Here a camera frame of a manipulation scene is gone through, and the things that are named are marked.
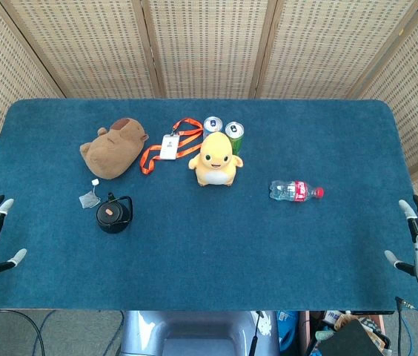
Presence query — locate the black teapot lid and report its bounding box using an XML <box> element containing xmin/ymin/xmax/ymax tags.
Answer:
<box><xmin>96</xmin><ymin>202</ymin><xmax>123</xmax><ymax>225</ymax></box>

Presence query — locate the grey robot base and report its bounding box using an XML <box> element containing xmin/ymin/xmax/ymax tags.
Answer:
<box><xmin>119</xmin><ymin>310</ymin><xmax>281</xmax><ymax>356</ymax></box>

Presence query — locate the black teapot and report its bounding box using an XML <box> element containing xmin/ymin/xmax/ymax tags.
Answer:
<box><xmin>96</xmin><ymin>191</ymin><xmax>133</xmax><ymax>234</ymax></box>

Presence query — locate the black bag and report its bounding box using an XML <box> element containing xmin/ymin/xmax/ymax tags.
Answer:
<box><xmin>316</xmin><ymin>319</ymin><xmax>384</xmax><ymax>356</ymax></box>

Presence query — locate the clear plastic water bottle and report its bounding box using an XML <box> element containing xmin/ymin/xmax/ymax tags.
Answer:
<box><xmin>268</xmin><ymin>179</ymin><xmax>325</xmax><ymax>203</ymax></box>

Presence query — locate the brown capybara plush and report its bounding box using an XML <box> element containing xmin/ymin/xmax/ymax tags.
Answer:
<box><xmin>79</xmin><ymin>117</ymin><xmax>150</xmax><ymax>180</ymax></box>

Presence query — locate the blue table mat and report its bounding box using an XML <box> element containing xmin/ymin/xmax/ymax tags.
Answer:
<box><xmin>0</xmin><ymin>98</ymin><xmax>418</xmax><ymax>312</ymax></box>

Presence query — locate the green drink can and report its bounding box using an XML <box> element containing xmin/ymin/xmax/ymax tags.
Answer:
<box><xmin>225</xmin><ymin>121</ymin><xmax>245</xmax><ymax>156</ymax></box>

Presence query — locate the yellow dragon plush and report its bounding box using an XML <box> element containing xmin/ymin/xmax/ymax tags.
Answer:
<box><xmin>188</xmin><ymin>132</ymin><xmax>245</xmax><ymax>187</ymax></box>

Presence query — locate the blue drink can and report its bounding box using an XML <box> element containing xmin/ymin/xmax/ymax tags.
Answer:
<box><xmin>202</xmin><ymin>116</ymin><xmax>225</xmax><ymax>139</ymax></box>

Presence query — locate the woven folding screen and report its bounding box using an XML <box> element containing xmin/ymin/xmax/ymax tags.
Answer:
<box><xmin>0</xmin><ymin>0</ymin><xmax>418</xmax><ymax>201</ymax></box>

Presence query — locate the black cable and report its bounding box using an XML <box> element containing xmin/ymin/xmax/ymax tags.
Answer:
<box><xmin>0</xmin><ymin>306</ymin><xmax>47</xmax><ymax>356</ymax></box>

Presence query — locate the tea bag with string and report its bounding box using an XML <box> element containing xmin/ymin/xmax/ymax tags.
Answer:
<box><xmin>79</xmin><ymin>178</ymin><xmax>101</xmax><ymax>209</ymax></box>

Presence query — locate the orange lanyard with badge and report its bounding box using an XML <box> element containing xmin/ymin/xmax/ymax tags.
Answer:
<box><xmin>140</xmin><ymin>117</ymin><xmax>205</xmax><ymax>176</ymax></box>

